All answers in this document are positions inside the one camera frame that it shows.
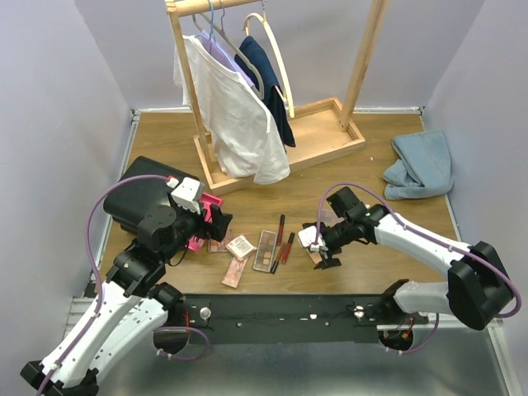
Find rose gold square compact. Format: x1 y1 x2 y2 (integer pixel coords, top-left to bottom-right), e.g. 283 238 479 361
309 252 327 269

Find long eyeshadow palette purple tones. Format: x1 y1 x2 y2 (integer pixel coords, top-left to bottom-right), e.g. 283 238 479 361
321 210 339 224

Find pink drawer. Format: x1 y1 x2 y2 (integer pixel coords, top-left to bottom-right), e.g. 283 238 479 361
189 192 223 252

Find black organizer box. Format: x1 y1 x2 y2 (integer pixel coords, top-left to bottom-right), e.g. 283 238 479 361
103 156 198 234

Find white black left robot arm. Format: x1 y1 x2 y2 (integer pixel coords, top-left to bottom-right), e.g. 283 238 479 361
21 204 233 395

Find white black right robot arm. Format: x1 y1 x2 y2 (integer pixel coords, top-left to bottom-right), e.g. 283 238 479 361
298 183 521 330

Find pink palette behind compact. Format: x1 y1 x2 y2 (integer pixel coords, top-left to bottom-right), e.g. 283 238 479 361
208 230 233 253

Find small square blush compact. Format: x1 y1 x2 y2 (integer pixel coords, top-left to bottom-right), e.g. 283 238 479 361
225 234 257 261

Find brown eyeshadow palette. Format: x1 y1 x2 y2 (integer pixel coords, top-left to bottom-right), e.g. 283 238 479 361
252 230 277 273

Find pink palette lower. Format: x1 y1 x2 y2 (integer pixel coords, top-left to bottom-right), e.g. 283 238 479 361
221 257 248 289

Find white t-shirt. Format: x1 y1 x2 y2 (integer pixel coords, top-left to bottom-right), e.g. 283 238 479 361
183 35 290 185

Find wooden clothes rack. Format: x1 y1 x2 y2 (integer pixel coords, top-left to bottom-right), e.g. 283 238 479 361
165 1 389 196

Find light blue towel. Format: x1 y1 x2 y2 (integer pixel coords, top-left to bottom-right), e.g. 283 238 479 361
383 130 454 200

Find lavender shirt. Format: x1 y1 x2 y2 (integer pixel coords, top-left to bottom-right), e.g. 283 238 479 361
195 31 255 87

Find navy blue garment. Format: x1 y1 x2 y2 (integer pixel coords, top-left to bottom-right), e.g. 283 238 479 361
239 36 296 148

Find blue hanger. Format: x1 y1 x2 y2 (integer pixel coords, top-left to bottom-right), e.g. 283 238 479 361
200 0 231 45

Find grey hanger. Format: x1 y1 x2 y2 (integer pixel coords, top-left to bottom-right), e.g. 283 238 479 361
191 1 265 100

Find cream wooden hanger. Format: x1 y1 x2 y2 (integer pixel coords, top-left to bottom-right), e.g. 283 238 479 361
243 12 295 119

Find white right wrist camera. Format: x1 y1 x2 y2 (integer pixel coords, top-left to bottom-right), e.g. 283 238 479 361
298 225 327 252

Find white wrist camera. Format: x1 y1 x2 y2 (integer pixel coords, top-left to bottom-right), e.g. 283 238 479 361
298 225 327 252
167 176 205 215

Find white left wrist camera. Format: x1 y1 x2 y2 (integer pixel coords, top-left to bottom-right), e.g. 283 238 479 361
167 176 205 215

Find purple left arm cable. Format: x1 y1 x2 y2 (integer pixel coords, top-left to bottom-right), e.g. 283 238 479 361
35 174 170 396

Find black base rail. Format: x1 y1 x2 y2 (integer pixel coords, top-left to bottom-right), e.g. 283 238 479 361
167 294 408 344

